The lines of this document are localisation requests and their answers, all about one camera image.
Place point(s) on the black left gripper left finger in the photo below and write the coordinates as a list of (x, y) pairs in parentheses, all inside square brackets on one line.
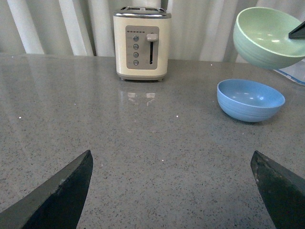
[(55, 204)]

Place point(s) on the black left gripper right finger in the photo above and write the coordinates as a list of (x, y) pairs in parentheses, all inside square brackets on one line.
[(282, 191)]

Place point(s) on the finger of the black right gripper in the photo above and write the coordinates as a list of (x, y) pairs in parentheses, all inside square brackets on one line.
[(298, 32)]

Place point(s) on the green plastic bowl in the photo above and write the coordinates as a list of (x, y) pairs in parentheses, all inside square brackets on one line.
[(261, 38)]

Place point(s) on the blue plastic bowl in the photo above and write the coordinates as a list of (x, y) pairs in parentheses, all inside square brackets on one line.
[(248, 101)]

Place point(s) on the clear plastic food container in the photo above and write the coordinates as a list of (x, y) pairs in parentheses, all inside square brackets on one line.
[(295, 73)]

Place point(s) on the white curtain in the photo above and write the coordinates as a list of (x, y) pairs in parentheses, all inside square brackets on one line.
[(201, 30)]

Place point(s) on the cream two-slot toaster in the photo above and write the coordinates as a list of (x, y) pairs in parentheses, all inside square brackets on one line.
[(142, 37)]

